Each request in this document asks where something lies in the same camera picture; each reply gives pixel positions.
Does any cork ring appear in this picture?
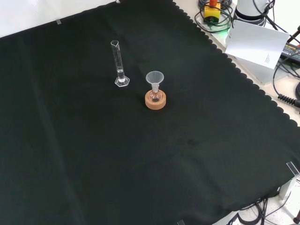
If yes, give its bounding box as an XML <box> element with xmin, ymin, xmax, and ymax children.
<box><xmin>144</xmin><ymin>90</ymin><xmax>167</xmax><ymax>110</ymax></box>

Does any black tripod leg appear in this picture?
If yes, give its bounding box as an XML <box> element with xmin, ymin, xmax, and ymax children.
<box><xmin>287</xmin><ymin>25</ymin><xmax>300</xmax><ymax>44</ymax></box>

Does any black bench cloth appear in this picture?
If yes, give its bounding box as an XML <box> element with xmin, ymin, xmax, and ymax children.
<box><xmin>0</xmin><ymin>0</ymin><xmax>300</xmax><ymax>225</ymax></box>

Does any black power adapter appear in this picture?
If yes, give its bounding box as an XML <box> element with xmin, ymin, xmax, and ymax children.
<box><xmin>280</xmin><ymin>43</ymin><xmax>300</xmax><ymax>59</ymax></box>

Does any small round-bottom glass flask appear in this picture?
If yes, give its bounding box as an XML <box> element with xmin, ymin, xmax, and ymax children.
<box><xmin>149</xmin><ymin>85</ymin><xmax>162</xmax><ymax>103</ymax></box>

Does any yellow stop button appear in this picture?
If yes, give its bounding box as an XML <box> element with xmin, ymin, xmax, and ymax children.
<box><xmin>203</xmin><ymin>0</ymin><xmax>222</xmax><ymax>25</ymax></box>

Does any clear plastic funnel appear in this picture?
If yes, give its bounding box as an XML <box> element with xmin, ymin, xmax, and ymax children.
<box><xmin>145</xmin><ymin>71</ymin><xmax>165</xmax><ymax>92</ymax></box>

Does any clear glass graduated cylinder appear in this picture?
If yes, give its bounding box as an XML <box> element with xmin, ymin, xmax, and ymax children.
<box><xmin>110</xmin><ymin>40</ymin><xmax>131</xmax><ymax>88</ymax></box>

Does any black cable with ribbed plug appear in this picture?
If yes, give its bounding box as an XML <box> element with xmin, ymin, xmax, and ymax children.
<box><xmin>272</xmin><ymin>58</ymin><xmax>300</xmax><ymax>108</ymax></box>

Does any black floor cable bundle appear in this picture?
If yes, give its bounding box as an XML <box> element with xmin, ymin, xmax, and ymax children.
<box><xmin>226</xmin><ymin>196</ymin><xmax>300</xmax><ymax>225</ymax></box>

